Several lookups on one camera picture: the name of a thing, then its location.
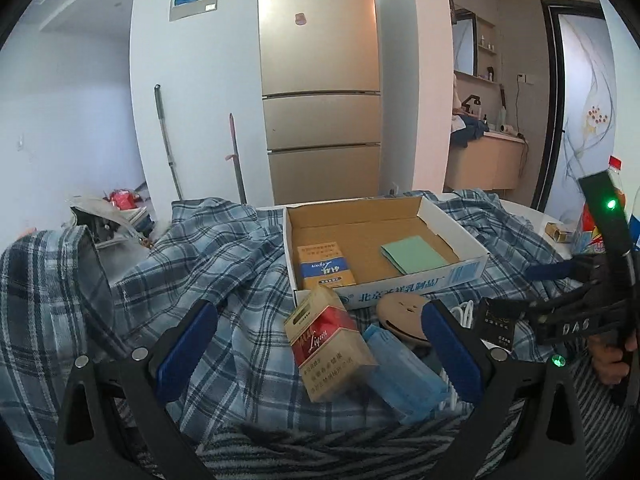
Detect blue wet wipes pack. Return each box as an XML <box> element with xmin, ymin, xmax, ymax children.
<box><xmin>362</xmin><ymin>325</ymin><xmax>448</xmax><ymax>425</ymax></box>

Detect red beige tissue pack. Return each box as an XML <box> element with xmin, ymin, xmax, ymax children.
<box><xmin>284</xmin><ymin>286</ymin><xmax>378</xmax><ymax>403</ymax></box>

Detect black Face tissue pack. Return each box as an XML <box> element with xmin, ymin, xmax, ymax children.
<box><xmin>473</xmin><ymin>298</ymin><xmax>528</xmax><ymax>352</ymax></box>

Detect person's right hand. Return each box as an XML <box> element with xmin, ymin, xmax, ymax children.
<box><xmin>587</xmin><ymin>333</ymin><xmax>638</xmax><ymax>386</ymax></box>

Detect red soda bottle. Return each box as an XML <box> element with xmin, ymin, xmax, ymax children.
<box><xmin>578</xmin><ymin>155</ymin><xmax>627</xmax><ymax>240</ymax></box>

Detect colourful snack bag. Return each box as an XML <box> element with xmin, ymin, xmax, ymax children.
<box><xmin>570</xmin><ymin>205</ymin><xmax>605</xmax><ymax>256</ymax></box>

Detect small yellow box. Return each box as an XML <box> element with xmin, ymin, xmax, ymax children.
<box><xmin>544</xmin><ymin>222</ymin><xmax>574</xmax><ymax>244</ymax></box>

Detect clear water bottle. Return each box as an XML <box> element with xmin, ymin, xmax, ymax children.
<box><xmin>628</xmin><ymin>198</ymin><xmax>640</xmax><ymax>250</ymax></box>

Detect blue plaid shirt cloth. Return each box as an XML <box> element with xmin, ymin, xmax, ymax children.
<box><xmin>0</xmin><ymin>187</ymin><xmax>582</xmax><ymax>478</ymax></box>

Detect wooden vanity cabinet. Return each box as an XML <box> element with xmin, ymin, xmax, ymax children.
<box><xmin>445</xmin><ymin>132</ymin><xmax>527</xmax><ymax>191</ymax></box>

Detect black framed glass door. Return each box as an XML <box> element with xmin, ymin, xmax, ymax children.
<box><xmin>532</xmin><ymin>0</ymin><xmax>616</xmax><ymax>224</ymax></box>

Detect green notepad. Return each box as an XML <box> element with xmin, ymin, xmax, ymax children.
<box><xmin>381</xmin><ymin>236</ymin><xmax>449</xmax><ymax>275</ymax></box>

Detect grey striped cloth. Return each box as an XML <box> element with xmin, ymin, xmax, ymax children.
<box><xmin>189</xmin><ymin>350</ymin><xmax>636</xmax><ymax>479</ymax></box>

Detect dark blue clothes pile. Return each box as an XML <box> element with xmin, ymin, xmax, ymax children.
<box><xmin>450</xmin><ymin>114</ymin><xmax>489</xmax><ymax>148</ymax></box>

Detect white cardboard tray box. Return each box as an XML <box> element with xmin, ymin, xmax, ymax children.
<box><xmin>283</xmin><ymin>195</ymin><xmax>489</xmax><ymax>310</ymax></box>

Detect red plastic bag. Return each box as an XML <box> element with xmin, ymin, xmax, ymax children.
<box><xmin>105</xmin><ymin>188</ymin><xmax>139</xmax><ymax>210</ymax></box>

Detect blue yellow tissue pack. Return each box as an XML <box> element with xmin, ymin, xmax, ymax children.
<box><xmin>297</xmin><ymin>242</ymin><xmax>357</xmax><ymax>289</ymax></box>

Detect gold three-door refrigerator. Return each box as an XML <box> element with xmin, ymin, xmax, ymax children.
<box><xmin>258</xmin><ymin>0</ymin><xmax>382</xmax><ymax>205</ymax></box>

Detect red broom handle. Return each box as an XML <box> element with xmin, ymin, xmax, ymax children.
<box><xmin>226</xmin><ymin>113</ymin><xmax>247</xmax><ymax>204</ymax></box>

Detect grey mop handle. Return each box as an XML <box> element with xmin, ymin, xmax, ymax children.
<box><xmin>153</xmin><ymin>84</ymin><xmax>183</xmax><ymax>200</ymax></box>

